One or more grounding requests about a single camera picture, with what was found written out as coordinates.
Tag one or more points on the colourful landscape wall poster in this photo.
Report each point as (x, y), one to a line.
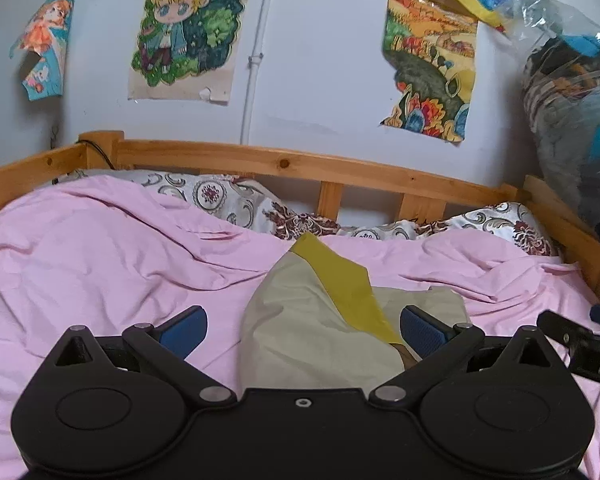
(432, 65)

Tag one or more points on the white wall pipe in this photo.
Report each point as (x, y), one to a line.
(257, 55)

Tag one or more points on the olive brown beige hooded jacket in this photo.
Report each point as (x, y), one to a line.
(300, 320)

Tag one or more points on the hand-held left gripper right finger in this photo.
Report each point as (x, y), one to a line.
(422, 332)

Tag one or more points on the pink bed sheet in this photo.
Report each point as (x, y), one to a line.
(90, 260)

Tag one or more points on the floral patterned quilt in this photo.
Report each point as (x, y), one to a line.
(230, 200)

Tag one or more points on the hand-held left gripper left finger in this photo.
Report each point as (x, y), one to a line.
(182, 332)

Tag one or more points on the clear plastic bag of clothes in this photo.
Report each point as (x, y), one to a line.
(575, 125)

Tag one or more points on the orange-haired cartoon wall poster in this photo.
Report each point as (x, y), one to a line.
(42, 45)

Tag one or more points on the blond cartoon figure wall poster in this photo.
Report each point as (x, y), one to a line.
(187, 30)

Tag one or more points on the wooden bed frame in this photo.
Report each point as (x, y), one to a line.
(300, 162)

